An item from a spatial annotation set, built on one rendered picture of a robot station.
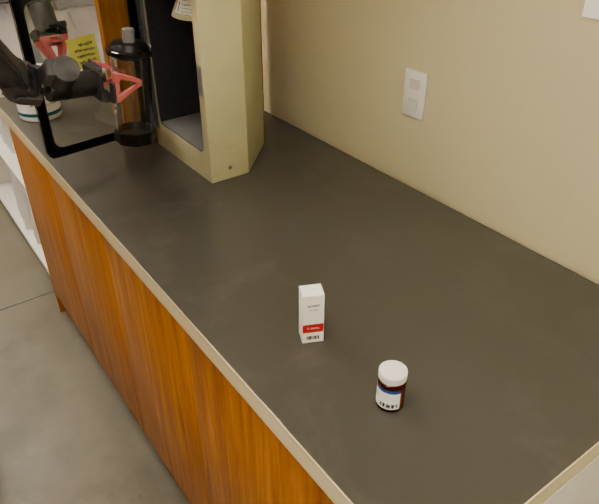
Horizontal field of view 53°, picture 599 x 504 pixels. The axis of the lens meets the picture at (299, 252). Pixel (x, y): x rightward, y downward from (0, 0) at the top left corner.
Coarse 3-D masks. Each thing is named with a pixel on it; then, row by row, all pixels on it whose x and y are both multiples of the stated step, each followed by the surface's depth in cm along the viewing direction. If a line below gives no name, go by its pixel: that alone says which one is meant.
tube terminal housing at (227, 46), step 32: (192, 0) 132; (224, 0) 134; (256, 0) 151; (224, 32) 138; (256, 32) 154; (224, 64) 141; (256, 64) 158; (224, 96) 145; (256, 96) 161; (160, 128) 171; (224, 128) 149; (256, 128) 164; (192, 160) 160; (224, 160) 153
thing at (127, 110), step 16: (112, 64) 140; (128, 64) 138; (144, 64) 140; (144, 80) 142; (128, 96) 142; (144, 96) 144; (128, 112) 144; (144, 112) 146; (128, 128) 146; (144, 128) 148
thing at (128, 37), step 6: (126, 30) 137; (132, 30) 138; (126, 36) 138; (132, 36) 139; (114, 42) 138; (120, 42) 139; (126, 42) 139; (132, 42) 139; (138, 42) 140; (144, 42) 141; (114, 48) 137; (120, 48) 137; (126, 48) 137; (132, 48) 137; (138, 48) 138; (144, 48) 139
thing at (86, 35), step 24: (48, 0) 139; (72, 0) 142; (96, 0) 146; (120, 0) 150; (48, 24) 141; (72, 24) 145; (96, 24) 149; (120, 24) 153; (48, 48) 143; (72, 48) 147; (96, 48) 151; (72, 120) 154; (96, 120) 159; (72, 144) 157
